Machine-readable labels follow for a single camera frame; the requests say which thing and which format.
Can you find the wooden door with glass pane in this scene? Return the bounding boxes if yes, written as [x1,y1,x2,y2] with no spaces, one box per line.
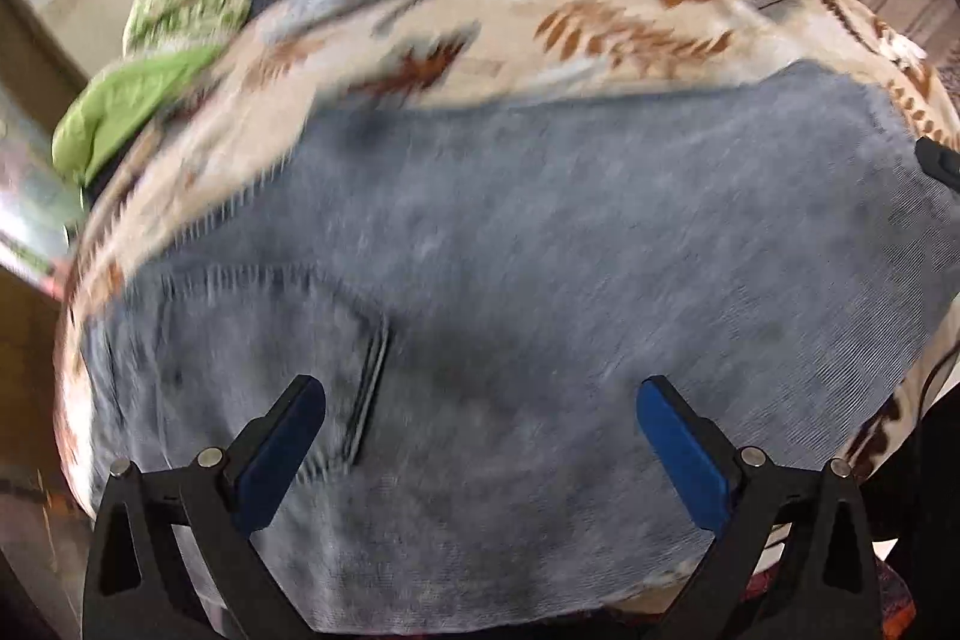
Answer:
[0,0,91,311]

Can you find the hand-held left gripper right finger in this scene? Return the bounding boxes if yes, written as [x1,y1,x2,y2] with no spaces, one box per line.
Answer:
[636,374,880,640]

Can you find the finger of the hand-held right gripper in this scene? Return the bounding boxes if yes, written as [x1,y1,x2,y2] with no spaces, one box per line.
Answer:
[915,134,960,189]

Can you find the grey denim pants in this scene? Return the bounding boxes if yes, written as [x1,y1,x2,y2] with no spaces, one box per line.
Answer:
[79,59,957,633]

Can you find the leaf print blanket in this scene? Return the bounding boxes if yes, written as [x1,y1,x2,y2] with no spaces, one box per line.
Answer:
[52,0,960,536]

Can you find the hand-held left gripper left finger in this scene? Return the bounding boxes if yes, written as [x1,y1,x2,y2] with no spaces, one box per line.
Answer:
[81,374,327,640]

